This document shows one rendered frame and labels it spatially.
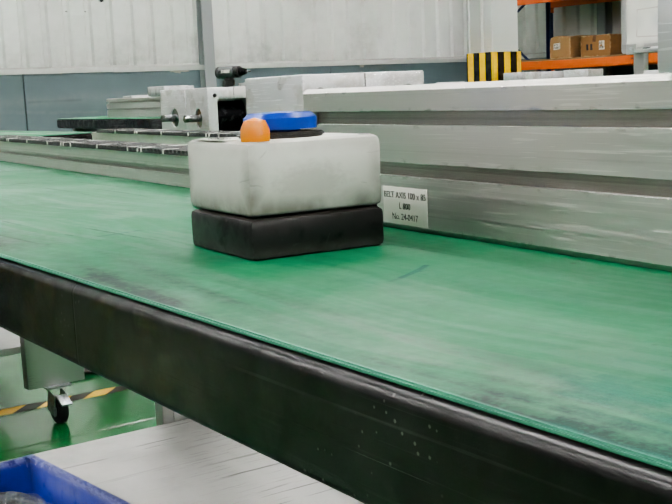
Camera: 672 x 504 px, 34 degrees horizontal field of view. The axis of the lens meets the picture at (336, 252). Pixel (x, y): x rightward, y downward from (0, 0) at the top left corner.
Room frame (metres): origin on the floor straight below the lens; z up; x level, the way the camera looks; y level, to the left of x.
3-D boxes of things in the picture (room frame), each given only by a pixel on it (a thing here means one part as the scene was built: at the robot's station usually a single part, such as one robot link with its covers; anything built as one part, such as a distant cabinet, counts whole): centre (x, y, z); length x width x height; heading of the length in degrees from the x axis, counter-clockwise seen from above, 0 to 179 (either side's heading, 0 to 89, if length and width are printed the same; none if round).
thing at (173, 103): (1.89, 0.24, 0.83); 0.11 x 0.10 x 0.10; 123
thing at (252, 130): (0.56, 0.04, 0.85); 0.01 x 0.01 x 0.01
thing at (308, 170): (0.60, 0.02, 0.81); 0.10 x 0.08 x 0.06; 120
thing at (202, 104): (1.78, 0.18, 0.83); 0.11 x 0.10 x 0.10; 118
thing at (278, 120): (0.60, 0.03, 0.84); 0.04 x 0.04 x 0.02
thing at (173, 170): (1.36, 0.31, 0.79); 0.96 x 0.04 x 0.03; 30
